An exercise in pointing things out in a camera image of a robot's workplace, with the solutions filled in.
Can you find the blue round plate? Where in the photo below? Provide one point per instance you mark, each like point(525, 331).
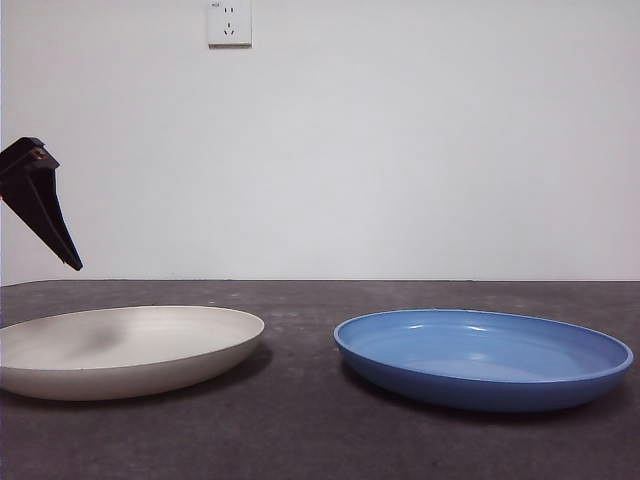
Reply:
point(475, 390)

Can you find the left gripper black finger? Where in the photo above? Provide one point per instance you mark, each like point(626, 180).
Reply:
point(40, 210)

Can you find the white round plate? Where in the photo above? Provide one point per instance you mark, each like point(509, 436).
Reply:
point(165, 345)

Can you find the white wall power socket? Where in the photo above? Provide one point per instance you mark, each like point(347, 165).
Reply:
point(230, 37)

